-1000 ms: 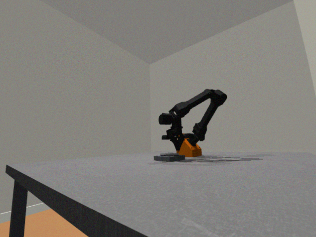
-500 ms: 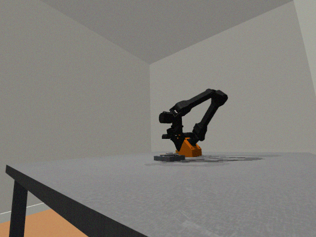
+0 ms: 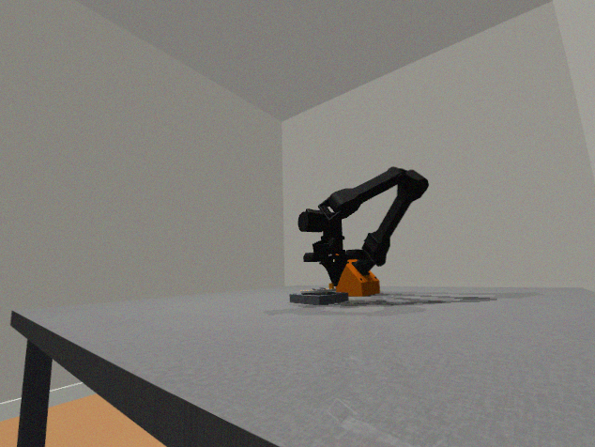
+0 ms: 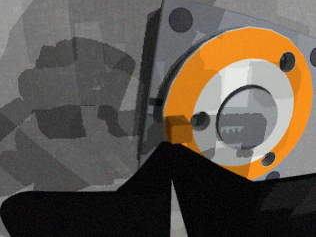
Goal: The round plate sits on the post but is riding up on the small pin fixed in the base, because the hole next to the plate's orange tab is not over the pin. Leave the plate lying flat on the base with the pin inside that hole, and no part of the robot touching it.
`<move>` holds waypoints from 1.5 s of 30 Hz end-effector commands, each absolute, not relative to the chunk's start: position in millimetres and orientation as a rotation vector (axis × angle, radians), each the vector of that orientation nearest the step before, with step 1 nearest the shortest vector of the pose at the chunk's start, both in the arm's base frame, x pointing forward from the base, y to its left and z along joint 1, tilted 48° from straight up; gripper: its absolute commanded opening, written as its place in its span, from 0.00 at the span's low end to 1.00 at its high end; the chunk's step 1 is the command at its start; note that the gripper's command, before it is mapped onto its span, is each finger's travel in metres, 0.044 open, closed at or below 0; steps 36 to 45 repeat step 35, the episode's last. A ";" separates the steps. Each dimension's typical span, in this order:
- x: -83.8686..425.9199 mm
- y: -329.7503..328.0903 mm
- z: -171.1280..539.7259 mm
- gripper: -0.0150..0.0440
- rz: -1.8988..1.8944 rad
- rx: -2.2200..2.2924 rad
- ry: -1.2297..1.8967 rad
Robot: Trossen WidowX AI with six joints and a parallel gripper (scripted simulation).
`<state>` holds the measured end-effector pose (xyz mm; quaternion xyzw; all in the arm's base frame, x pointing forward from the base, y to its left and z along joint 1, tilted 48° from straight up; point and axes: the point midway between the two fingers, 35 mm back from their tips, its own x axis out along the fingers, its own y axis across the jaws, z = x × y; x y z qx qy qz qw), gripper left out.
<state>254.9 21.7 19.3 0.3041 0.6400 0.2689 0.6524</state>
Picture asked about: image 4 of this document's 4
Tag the orange round plate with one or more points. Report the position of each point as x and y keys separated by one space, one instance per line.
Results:
x=222 y=64

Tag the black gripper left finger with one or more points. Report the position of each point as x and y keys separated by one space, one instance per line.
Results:
x=140 y=208

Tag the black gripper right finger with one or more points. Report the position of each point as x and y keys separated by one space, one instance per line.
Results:
x=215 y=202

